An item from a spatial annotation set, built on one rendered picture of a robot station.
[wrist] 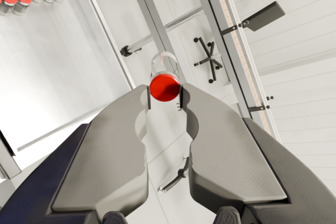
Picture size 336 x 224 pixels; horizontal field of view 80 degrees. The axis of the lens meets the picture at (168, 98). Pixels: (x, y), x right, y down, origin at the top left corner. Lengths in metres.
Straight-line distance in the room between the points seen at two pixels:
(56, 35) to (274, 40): 2.92
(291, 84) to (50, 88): 2.79
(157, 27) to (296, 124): 2.62
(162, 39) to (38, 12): 0.97
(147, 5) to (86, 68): 0.98
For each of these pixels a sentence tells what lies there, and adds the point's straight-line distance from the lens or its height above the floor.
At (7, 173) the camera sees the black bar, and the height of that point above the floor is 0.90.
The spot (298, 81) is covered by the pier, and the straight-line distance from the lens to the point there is 2.96.
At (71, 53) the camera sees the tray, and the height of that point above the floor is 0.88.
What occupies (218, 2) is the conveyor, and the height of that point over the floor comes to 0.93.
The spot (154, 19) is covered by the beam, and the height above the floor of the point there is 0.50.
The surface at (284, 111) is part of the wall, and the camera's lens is 3.40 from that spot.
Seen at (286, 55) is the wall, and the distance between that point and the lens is 3.18.
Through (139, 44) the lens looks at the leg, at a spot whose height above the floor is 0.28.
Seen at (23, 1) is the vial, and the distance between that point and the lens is 0.45.
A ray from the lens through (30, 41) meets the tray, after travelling 0.47.
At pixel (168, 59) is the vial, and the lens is 0.15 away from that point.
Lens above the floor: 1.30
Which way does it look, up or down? 40 degrees down
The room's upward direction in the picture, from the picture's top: 75 degrees clockwise
